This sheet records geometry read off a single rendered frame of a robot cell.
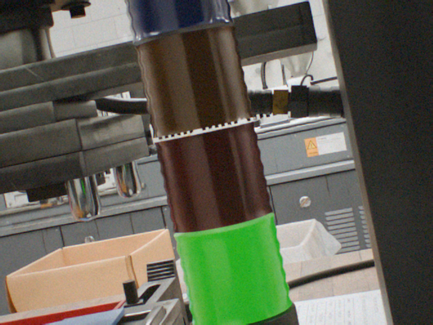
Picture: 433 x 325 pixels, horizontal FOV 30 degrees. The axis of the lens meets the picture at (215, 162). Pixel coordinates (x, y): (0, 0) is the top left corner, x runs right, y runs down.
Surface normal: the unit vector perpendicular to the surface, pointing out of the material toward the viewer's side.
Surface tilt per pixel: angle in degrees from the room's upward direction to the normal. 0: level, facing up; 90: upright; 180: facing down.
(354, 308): 1
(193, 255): 104
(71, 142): 90
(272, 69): 90
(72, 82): 90
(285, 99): 61
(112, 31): 90
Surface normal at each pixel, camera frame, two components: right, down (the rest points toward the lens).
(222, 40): 0.58, -0.33
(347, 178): -0.18, 0.09
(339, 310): -0.20, -0.98
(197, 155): -0.13, 0.33
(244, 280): 0.24, 0.25
